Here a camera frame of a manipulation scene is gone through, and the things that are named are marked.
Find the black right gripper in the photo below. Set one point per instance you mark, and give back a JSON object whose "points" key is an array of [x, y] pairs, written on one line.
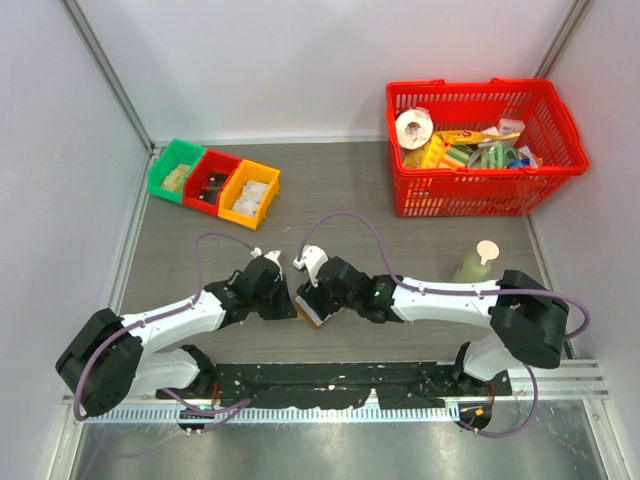
{"points": [[313, 293]]}

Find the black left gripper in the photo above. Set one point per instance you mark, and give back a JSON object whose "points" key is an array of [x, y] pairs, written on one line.
{"points": [[284, 309]]}

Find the brown leather card holder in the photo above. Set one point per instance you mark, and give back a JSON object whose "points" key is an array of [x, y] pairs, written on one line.
{"points": [[307, 313]]}

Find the silver white card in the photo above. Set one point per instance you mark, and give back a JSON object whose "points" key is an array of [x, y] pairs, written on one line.
{"points": [[240, 209]]}

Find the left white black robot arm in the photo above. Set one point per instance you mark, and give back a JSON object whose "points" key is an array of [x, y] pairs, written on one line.
{"points": [[114, 356]]}

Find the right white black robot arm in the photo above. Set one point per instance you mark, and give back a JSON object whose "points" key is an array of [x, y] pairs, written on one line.
{"points": [[525, 324]]}

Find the silver card in yellow bin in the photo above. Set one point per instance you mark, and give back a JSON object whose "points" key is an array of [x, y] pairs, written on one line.
{"points": [[253, 186]]}

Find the black cards in red bin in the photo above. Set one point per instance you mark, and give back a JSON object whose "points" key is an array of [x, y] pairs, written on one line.
{"points": [[209, 193]]}

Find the gold cards in green bin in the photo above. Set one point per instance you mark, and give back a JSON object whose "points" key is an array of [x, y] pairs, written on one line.
{"points": [[174, 180]]}

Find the yellow plastic bin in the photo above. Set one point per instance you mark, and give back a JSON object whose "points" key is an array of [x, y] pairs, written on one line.
{"points": [[248, 171]]}

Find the green bottle white cap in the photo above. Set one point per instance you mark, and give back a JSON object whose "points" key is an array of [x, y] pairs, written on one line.
{"points": [[476, 266]]}

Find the red plastic bin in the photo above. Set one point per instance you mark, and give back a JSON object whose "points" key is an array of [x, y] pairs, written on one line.
{"points": [[204, 184]]}

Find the green plastic bin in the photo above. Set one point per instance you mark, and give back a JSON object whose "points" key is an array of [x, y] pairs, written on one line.
{"points": [[177, 152]]}

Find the yellow snack packets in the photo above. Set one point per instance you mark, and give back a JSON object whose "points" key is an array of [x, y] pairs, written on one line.
{"points": [[451, 149]]}

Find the white tape roll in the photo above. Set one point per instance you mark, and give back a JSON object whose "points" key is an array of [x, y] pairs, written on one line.
{"points": [[414, 128]]}

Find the green white package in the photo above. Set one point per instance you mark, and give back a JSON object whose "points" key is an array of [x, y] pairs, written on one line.
{"points": [[494, 156]]}

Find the blue white package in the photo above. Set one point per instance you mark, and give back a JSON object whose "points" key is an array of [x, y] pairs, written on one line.
{"points": [[522, 157]]}

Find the white pink box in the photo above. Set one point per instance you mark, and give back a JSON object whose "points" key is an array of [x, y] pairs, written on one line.
{"points": [[506, 129]]}

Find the red shopping basket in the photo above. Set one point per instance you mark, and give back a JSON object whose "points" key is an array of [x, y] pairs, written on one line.
{"points": [[550, 132]]}

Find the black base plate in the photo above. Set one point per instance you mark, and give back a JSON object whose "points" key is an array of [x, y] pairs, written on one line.
{"points": [[339, 386]]}

